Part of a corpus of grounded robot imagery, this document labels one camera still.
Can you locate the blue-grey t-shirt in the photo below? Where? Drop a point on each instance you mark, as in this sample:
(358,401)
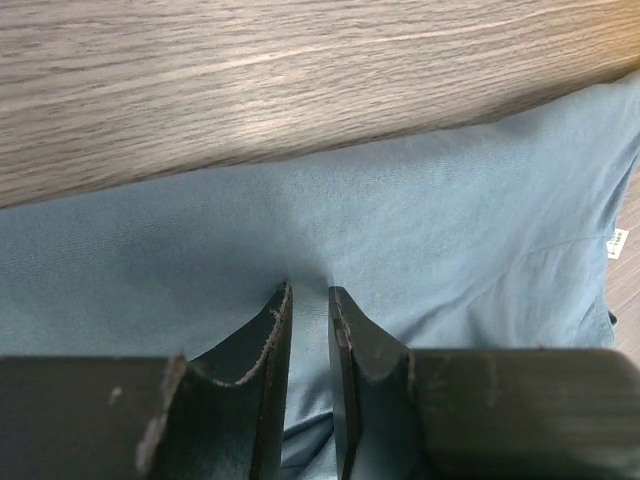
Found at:
(487,236)

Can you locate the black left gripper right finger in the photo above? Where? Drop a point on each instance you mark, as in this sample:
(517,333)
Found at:
(404,413)

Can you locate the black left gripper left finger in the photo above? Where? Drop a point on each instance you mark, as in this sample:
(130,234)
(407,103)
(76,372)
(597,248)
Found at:
(219,416)

